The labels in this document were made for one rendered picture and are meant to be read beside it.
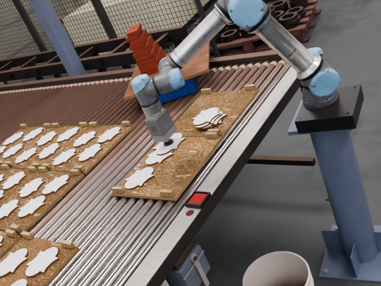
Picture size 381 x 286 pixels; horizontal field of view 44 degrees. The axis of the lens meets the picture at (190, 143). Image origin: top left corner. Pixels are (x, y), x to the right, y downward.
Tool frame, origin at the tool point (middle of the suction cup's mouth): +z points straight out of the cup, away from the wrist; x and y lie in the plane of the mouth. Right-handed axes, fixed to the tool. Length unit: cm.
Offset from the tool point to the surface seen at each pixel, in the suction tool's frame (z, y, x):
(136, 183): 10.4, 12.8, -14.7
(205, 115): 7.9, -35.0, -5.2
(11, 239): 11, 52, -59
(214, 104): 11, -51, -10
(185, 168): 11.2, 0.7, 3.1
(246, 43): 92, -322, -145
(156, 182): 11.2, 10.5, -6.0
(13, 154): 11, -7, -130
